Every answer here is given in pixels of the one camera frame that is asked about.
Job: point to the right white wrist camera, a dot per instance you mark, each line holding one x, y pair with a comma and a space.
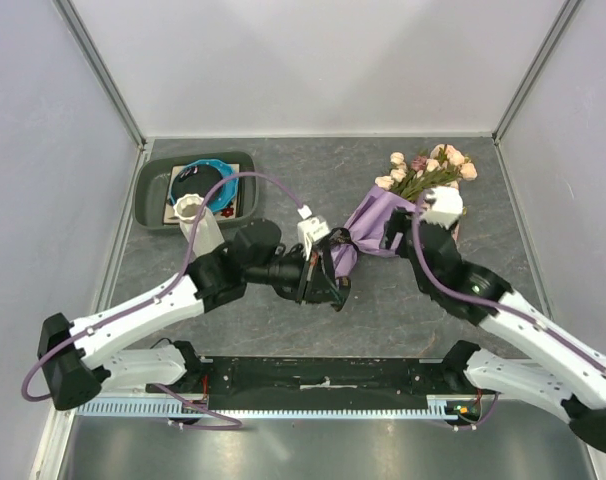
444, 206

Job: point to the light blue slotted cable duct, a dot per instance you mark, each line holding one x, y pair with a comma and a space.
149, 407

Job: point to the black printed ribbon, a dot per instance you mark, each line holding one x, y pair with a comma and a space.
340, 237

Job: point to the left aluminium frame post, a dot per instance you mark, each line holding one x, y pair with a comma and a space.
88, 48

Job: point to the aluminium frame post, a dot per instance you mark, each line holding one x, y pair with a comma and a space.
88, 48
543, 54

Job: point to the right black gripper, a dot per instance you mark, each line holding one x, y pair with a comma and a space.
398, 221

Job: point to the pink artificial flower bunch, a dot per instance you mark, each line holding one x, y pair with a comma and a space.
406, 180

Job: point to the dark green plastic tray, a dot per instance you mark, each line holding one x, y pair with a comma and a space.
154, 177

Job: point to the blue rimmed black bowl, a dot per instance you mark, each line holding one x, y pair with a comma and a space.
199, 177

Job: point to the purple pink wrapping paper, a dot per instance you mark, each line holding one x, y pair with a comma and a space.
435, 244

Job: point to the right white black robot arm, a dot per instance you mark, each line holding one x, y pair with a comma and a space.
569, 380

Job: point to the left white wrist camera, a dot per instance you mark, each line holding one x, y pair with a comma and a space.
310, 229

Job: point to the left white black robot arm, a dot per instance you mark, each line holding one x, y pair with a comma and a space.
81, 358

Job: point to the right aluminium frame post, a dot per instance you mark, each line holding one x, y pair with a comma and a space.
543, 54

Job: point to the white ribbed vase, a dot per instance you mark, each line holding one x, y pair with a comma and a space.
198, 224

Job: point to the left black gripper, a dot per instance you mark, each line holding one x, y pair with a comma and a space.
315, 286

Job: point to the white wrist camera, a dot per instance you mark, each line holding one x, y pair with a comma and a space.
310, 229
444, 206

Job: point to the beige square board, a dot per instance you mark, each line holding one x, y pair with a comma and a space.
229, 213

